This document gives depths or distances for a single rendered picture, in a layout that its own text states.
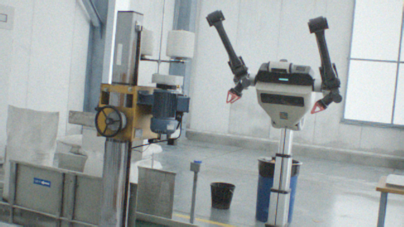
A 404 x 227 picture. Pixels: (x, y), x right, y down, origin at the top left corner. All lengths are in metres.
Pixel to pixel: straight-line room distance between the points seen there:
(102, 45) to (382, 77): 5.74
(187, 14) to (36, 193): 8.81
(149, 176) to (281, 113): 1.07
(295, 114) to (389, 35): 7.69
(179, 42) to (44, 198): 1.45
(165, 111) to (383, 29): 8.55
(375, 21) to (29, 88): 7.01
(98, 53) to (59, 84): 1.00
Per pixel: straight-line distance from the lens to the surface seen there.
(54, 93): 8.47
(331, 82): 2.99
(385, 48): 10.89
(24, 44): 7.90
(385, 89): 10.83
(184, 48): 2.89
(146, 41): 3.03
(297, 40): 11.18
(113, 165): 2.88
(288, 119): 3.40
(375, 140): 10.88
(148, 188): 3.66
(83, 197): 3.34
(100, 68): 9.03
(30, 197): 3.63
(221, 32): 3.10
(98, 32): 9.12
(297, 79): 3.26
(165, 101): 2.76
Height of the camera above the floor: 1.39
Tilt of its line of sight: 3 degrees down
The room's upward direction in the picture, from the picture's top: 5 degrees clockwise
